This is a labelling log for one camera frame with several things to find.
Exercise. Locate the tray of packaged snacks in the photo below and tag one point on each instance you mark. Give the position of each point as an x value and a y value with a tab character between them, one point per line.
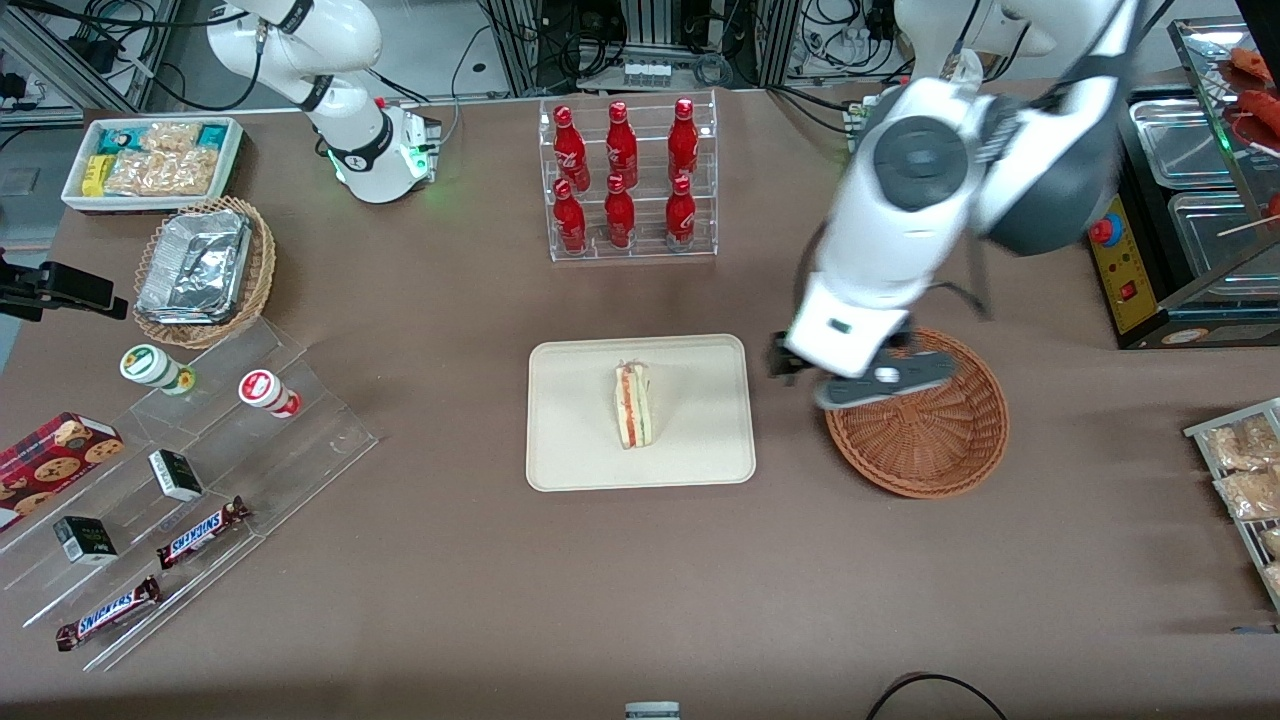
1200	432

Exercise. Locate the triangular sandwich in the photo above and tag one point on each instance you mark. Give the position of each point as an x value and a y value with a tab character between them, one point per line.
633	405

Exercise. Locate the yellow snack packet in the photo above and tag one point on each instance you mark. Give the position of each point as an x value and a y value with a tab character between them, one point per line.
95	176

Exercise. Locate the teal snack packet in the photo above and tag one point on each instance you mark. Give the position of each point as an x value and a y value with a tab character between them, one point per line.
213	135
116	139

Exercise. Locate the red label yogurt cup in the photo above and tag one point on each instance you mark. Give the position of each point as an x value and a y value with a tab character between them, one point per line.
264	391

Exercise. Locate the clear bag of crackers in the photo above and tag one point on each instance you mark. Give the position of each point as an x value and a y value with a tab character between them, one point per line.
1250	493
1272	541
1273	580
1240	445

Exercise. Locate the aluminium frame equipment rack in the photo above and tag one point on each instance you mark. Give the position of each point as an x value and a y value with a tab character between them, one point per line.
650	40

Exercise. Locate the green label yogurt cup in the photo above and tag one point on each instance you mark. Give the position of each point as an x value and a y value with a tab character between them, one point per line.
148	366

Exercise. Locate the aluminium foil container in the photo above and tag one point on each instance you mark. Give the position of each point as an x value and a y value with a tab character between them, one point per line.
195	265

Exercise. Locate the small clear cracker bag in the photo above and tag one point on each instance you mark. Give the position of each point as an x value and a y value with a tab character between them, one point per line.
172	136

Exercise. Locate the large clear cracker bag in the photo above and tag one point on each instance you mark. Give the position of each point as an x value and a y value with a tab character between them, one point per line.
160	173

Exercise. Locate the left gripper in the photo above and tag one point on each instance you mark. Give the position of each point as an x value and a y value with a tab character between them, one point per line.
779	359

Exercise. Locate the light wicker basket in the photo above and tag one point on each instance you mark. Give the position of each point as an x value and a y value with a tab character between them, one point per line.
262	270

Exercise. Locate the red cookie box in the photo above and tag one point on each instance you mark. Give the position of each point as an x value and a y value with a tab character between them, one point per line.
55	460

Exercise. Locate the brown wicker basket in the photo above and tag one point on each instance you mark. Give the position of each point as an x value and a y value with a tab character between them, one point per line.
930	445

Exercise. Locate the white rectangular snack bin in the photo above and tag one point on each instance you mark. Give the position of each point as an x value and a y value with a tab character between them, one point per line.
230	170

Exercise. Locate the small dark green box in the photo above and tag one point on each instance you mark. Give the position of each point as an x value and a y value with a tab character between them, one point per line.
176	475
85	540

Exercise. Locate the grey white device edge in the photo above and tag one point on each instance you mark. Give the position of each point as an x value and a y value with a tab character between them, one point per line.
652	711

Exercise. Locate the clear acrylic bottle rack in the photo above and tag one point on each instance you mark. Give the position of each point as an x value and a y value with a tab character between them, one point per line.
650	250

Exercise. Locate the cream plastic tray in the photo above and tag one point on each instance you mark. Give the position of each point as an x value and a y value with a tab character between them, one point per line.
580	415

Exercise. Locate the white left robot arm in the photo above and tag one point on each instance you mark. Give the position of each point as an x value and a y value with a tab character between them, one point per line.
885	235

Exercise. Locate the red cola bottle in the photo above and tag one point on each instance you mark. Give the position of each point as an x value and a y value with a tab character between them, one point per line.
619	218
680	216
683	142
621	148
569	222
570	150

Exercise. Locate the black food warmer machine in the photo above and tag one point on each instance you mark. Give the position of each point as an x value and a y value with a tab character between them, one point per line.
1150	280

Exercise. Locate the Snickers chocolate bar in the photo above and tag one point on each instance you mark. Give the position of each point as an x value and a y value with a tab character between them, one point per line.
200	533
108	612

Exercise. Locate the clear acrylic stepped shelf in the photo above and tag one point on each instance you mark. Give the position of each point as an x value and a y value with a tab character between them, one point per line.
290	450

